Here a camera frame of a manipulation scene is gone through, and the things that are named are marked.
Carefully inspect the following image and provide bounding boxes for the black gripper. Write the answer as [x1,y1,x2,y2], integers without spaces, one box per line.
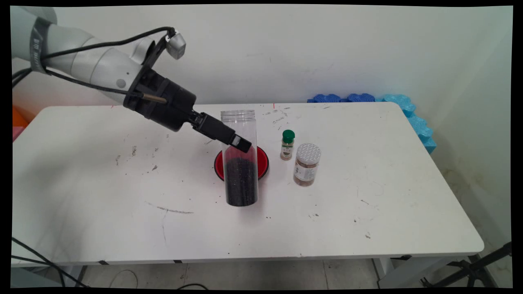
[123,65,252,154]

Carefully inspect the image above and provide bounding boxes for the clear plastic jar black seeds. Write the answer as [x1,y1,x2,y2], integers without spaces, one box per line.
[221,109,259,207]

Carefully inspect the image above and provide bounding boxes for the red bowl black rim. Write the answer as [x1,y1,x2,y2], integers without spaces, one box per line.
[214,146,270,181]

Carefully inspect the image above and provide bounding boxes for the green cap spice bottle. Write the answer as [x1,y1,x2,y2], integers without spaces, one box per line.
[280,130,296,160]

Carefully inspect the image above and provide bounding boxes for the foil sealed brown spice jar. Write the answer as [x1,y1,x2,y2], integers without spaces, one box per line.
[293,143,322,187]

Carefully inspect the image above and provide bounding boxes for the orange block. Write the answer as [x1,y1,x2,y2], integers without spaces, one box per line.
[12,105,30,128]

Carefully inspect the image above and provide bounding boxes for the light blue foam mat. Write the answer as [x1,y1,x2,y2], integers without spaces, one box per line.
[376,94,437,155]

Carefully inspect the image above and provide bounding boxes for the white table leg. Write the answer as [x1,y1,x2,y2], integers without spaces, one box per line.
[372,256,470,289]

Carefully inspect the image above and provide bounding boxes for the black tripod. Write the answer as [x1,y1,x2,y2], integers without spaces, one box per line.
[421,242,512,288]

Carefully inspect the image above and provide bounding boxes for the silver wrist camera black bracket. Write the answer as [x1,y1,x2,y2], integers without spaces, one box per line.
[143,32,187,68]

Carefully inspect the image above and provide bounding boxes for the black camera cable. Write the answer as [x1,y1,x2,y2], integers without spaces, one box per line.
[12,27,177,82]

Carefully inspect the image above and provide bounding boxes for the thin grey looped cable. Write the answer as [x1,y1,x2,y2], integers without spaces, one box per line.
[110,269,139,288]

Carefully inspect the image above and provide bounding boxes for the grey velcro strap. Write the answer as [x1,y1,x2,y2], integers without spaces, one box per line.
[29,17,53,75]

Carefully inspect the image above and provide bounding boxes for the thick black floor cable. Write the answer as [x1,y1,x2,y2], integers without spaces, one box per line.
[11,237,88,287]

